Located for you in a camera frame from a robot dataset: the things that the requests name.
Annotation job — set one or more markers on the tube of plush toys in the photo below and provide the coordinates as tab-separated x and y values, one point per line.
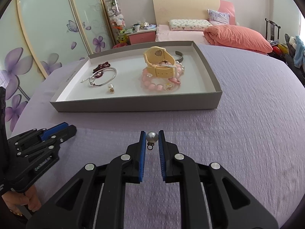
117	21

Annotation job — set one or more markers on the grey cardboard tray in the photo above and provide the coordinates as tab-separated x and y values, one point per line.
134	91

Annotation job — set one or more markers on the large pearl pendant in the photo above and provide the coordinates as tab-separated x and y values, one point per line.
151	138

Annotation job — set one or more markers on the floral sliding wardrobe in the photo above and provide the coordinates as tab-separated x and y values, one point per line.
40	36

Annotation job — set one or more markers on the small pearl earring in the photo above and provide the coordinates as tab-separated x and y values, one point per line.
111	88

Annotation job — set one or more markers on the red bead jewelry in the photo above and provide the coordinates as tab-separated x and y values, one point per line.
101	68

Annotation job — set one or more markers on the yellow wrist watch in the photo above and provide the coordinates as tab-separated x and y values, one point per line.
160	63

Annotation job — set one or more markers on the lilac table cloth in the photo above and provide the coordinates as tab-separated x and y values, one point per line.
256	133

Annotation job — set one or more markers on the folded coral duvet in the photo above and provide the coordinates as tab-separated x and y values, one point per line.
237	37

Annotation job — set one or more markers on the silver bangle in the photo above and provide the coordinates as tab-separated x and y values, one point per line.
101	77

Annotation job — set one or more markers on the white mug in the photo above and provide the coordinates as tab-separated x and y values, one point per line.
137	27

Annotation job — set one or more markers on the dark wooden chair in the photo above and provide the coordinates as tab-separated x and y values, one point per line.
270	30

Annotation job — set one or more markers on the left hand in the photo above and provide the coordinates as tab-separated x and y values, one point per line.
30	198

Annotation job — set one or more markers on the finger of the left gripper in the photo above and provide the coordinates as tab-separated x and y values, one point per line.
60	135
56	128

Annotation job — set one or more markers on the blue plush garment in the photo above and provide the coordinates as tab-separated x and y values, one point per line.
299	53

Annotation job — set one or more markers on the lilac patterned cushion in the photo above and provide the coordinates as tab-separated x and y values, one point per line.
218	18

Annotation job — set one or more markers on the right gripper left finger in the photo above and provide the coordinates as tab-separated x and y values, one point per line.
95	196

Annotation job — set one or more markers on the pink bedside table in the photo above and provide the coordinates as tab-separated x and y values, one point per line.
142	36

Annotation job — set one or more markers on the bed with beige headboard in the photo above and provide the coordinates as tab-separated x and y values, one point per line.
166	10

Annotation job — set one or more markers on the floral white pillow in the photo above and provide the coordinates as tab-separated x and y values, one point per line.
188	25

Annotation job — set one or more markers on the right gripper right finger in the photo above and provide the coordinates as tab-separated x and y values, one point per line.
210	197

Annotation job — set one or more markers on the red waste bin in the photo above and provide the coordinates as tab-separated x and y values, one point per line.
120	45

